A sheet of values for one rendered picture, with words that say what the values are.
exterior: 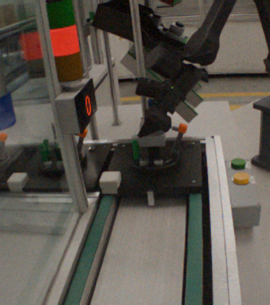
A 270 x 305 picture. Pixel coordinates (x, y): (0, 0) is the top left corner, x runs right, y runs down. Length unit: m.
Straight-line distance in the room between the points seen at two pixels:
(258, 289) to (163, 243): 0.22
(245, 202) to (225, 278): 0.22
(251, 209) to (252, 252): 0.10
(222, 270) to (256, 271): 0.16
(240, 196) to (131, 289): 0.32
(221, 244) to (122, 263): 0.20
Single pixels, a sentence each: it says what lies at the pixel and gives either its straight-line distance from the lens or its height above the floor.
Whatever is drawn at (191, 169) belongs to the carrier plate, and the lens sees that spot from 0.91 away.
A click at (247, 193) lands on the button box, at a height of 0.96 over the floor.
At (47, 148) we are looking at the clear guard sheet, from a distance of 0.65.
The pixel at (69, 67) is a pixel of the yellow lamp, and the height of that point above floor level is 1.29.
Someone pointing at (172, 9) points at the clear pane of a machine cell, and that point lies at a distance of 4.90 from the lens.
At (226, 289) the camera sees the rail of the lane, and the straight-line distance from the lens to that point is 0.63.
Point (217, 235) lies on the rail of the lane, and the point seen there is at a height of 0.96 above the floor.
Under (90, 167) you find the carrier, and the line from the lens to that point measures 0.97.
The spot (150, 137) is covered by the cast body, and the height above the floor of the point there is 1.05.
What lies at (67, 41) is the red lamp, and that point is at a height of 1.33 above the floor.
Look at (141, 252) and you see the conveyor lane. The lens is 0.75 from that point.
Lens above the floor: 1.43
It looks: 27 degrees down
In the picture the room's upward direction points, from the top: 7 degrees counter-clockwise
